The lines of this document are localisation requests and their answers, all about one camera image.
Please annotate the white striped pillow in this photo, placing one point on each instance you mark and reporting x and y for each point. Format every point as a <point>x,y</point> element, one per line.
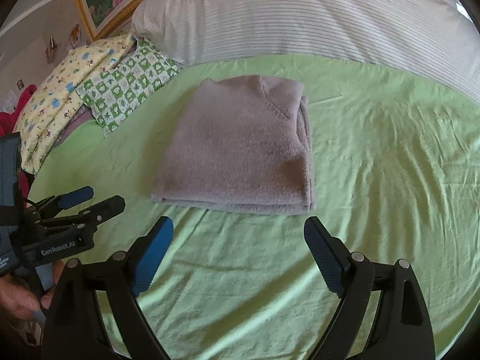
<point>430,38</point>

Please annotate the green white patterned pillow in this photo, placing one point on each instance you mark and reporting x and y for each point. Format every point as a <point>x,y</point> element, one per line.
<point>113,95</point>

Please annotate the red cloth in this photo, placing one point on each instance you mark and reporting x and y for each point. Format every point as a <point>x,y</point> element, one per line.
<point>8,119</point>

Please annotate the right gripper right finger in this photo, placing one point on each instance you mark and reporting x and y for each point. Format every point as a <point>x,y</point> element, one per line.
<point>401,327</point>

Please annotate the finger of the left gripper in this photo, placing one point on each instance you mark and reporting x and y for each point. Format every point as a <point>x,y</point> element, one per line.
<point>51,206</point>
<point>101,212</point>

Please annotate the left human hand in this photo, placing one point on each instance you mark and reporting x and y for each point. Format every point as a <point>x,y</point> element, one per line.
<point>19,302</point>

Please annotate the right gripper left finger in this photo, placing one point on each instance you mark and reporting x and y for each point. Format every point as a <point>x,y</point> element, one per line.
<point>74,324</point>

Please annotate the mauve fleece sweater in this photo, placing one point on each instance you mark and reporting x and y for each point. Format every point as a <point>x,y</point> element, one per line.
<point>241,144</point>

